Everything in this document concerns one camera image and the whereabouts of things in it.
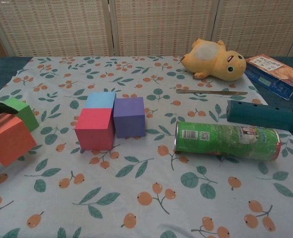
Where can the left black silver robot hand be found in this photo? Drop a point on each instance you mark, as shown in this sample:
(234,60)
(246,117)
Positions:
(0,107)

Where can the green foam cube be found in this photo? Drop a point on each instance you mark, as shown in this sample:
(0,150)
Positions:
(24,114)

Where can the orange foam cube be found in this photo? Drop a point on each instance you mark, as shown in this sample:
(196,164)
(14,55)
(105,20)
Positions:
(10,141)

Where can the pink foam cube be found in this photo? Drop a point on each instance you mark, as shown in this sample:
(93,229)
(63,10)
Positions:
(94,134)

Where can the light blue foam cube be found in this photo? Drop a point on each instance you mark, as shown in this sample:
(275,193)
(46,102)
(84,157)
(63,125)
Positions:
(99,100)

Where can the purple foam cube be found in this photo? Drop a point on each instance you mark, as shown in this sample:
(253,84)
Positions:
(129,119)

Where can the floral print tablecloth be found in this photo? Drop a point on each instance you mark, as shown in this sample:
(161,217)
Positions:
(146,186)

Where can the bamboo folding screen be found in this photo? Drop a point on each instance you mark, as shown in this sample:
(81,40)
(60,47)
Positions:
(161,24)

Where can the metal table knife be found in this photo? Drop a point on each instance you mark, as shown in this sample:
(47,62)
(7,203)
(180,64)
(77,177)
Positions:
(211,92)

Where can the yellow plush toy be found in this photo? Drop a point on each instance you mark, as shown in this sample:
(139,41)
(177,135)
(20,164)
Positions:
(216,62)

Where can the green chips can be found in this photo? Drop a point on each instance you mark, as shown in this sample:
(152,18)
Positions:
(226,140)

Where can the teal cylinder with holes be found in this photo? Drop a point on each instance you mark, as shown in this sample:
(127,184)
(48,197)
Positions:
(263,115)

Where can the blue orange cookie box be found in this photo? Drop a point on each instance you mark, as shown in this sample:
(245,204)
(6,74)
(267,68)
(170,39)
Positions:
(275,74)

